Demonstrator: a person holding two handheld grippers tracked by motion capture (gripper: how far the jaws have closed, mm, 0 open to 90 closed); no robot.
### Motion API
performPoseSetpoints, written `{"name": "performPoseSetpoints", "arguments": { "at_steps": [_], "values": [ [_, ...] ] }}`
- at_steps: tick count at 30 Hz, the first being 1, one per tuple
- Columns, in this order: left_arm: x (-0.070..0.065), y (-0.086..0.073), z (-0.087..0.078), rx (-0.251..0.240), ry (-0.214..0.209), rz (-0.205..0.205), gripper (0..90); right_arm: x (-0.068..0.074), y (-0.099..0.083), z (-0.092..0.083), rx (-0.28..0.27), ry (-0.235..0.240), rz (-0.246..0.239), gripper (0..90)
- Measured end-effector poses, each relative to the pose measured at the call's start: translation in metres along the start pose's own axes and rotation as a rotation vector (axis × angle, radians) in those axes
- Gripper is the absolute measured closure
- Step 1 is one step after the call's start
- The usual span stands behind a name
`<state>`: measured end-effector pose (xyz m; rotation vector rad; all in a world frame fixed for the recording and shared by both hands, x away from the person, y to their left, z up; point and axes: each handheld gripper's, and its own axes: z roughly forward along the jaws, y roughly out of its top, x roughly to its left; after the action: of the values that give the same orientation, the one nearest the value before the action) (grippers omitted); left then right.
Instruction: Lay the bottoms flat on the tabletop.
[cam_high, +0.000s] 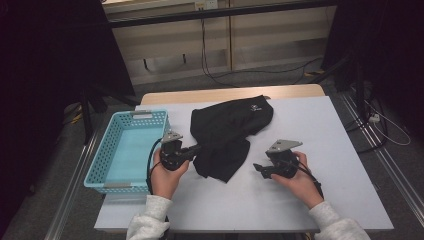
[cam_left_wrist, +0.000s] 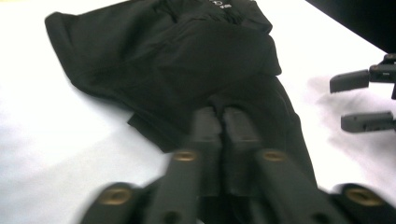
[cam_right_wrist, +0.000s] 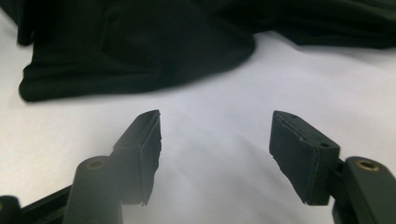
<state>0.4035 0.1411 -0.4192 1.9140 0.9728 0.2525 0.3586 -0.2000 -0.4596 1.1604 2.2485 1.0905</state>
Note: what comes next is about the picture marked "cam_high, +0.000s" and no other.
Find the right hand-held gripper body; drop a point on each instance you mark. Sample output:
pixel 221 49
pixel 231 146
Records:
pixel 283 163

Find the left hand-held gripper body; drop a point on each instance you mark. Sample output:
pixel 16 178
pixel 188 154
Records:
pixel 171 155

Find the black shorts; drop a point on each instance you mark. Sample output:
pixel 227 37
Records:
pixel 226 133

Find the light blue plastic basket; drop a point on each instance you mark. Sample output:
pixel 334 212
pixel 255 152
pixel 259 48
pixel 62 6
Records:
pixel 100 160

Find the person's left hand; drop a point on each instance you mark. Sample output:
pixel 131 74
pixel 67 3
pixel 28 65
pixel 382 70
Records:
pixel 165 183

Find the person's right hand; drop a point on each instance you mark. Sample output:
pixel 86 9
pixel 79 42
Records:
pixel 301 186

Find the wooden table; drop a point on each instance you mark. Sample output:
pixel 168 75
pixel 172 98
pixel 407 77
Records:
pixel 200 95

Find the white table cover sheet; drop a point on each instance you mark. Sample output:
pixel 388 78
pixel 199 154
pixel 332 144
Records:
pixel 333 123

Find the black tripod stand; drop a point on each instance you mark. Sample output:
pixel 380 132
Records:
pixel 87 123

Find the white plug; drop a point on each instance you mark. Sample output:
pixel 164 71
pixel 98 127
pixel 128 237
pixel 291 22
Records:
pixel 375 118

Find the beige wooden cabinet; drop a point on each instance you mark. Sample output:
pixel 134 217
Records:
pixel 273 36

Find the black horizontal bar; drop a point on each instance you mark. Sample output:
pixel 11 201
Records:
pixel 216 13

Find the wide black curtain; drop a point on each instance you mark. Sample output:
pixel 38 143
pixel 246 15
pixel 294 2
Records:
pixel 40 66

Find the narrow black curtain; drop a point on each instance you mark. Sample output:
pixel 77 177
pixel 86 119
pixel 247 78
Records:
pixel 393 40

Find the long metal floor rail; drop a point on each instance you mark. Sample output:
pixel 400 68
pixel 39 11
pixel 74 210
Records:
pixel 393 173

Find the short metal floor rail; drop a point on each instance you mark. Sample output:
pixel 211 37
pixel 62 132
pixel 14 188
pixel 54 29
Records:
pixel 68 196

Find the white wall outlet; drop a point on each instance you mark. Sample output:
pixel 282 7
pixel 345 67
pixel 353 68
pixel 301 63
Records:
pixel 206 4

